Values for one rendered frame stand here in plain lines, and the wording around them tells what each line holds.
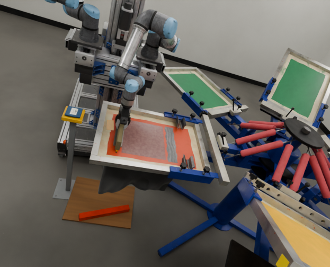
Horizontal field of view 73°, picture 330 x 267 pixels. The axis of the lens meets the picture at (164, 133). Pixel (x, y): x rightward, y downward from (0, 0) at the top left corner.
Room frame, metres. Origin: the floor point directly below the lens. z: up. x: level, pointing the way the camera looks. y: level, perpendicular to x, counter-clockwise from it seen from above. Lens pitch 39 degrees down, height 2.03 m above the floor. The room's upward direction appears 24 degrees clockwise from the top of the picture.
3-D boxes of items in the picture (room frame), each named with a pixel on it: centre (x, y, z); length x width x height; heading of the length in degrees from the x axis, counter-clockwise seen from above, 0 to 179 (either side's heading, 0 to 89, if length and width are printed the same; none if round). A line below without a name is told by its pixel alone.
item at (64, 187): (1.12, 0.63, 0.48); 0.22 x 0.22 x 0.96; 20
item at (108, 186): (0.98, 0.04, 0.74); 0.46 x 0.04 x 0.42; 110
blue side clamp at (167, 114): (1.54, -0.08, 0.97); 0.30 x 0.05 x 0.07; 110
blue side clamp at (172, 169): (1.01, -0.26, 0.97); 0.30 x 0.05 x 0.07; 110
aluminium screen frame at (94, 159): (1.19, 0.06, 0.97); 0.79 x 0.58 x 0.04; 110
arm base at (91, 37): (1.64, 0.85, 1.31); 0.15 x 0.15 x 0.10
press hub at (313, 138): (1.55, -0.94, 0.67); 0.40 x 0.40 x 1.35
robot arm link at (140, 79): (1.23, 0.30, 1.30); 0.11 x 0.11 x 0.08; 87
